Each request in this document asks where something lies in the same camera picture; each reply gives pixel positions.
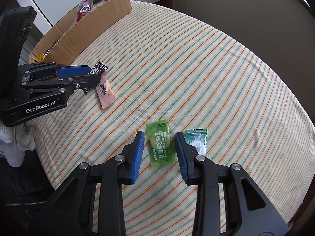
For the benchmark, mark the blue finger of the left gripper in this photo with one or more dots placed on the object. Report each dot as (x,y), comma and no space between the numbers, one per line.
(72,71)
(82,82)

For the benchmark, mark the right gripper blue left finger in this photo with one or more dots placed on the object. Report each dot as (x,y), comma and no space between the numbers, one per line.
(89,201)

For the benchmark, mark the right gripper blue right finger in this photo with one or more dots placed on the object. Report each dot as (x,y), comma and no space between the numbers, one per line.
(248,210)

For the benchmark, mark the light green candy packet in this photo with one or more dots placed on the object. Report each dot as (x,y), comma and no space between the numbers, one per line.
(160,141)

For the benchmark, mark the green mint candy packet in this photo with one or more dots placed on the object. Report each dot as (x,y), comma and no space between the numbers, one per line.
(198,139)

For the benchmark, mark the yellow candy packet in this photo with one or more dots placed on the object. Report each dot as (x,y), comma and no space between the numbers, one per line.
(41,57)

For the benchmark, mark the black patterned candy packet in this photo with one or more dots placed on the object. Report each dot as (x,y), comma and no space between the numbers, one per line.
(99,69)

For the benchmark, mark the pink candy packet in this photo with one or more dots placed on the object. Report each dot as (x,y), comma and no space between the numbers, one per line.
(105,93)

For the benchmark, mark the red clear dried fruit bag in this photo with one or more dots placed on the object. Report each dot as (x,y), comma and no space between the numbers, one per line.
(84,7)

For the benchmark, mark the snickers bar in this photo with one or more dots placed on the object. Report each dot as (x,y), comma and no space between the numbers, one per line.
(48,50)

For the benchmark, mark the white gloved hand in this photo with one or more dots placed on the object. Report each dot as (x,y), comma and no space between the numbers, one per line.
(16,140)

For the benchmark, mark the brown cardboard box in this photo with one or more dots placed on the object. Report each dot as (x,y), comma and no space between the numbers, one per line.
(75,37)

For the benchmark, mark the striped tablecloth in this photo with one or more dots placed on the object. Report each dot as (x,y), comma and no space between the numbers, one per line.
(163,64)

